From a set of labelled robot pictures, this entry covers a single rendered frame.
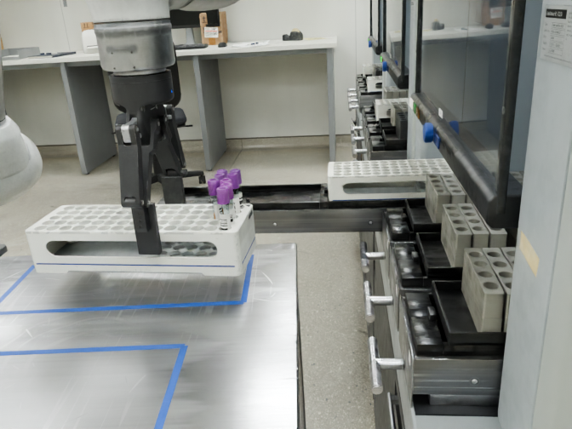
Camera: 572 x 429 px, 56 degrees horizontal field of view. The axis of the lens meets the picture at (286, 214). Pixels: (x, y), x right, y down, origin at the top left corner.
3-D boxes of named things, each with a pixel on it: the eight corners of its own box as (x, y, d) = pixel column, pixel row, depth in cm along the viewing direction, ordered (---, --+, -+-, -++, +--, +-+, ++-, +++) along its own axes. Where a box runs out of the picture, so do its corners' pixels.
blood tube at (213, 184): (218, 258, 73) (207, 182, 69) (217, 253, 75) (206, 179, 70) (230, 256, 74) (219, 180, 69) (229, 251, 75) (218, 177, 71)
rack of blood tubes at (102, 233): (257, 243, 78) (254, 203, 76) (242, 276, 69) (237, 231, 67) (71, 242, 83) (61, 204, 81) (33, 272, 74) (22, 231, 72)
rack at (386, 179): (474, 186, 110) (476, 157, 108) (486, 203, 101) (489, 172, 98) (329, 190, 113) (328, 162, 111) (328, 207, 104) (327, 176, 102)
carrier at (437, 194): (449, 230, 86) (450, 195, 84) (435, 230, 86) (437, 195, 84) (436, 204, 97) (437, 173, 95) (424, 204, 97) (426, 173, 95)
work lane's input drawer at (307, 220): (487, 213, 114) (490, 173, 110) (506, 240, 101) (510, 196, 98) (156, 220, 122) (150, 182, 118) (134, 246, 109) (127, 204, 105)
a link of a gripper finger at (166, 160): (134, 121, 69) (136, 113, 70) (160, 178, 78) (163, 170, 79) (163, 120, 68) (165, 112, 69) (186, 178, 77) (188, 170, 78)
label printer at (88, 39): (117, 49, 432) (113, 27, 425) (107, 53, 405) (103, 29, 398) (92, 51, 431) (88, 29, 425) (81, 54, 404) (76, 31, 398)
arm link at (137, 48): (77, 25, 61) (88, 79, 63) (154, 21, 59) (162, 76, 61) (113, 22, 69) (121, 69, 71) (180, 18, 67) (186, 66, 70)
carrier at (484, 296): (500, 342, 58) (506, 294, 56) (481, 342, 58) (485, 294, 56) (477, 288, 69) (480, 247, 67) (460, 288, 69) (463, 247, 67)
